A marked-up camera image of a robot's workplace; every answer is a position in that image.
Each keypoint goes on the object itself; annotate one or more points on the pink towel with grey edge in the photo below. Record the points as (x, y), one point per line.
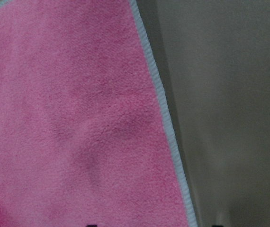
(85, 131)

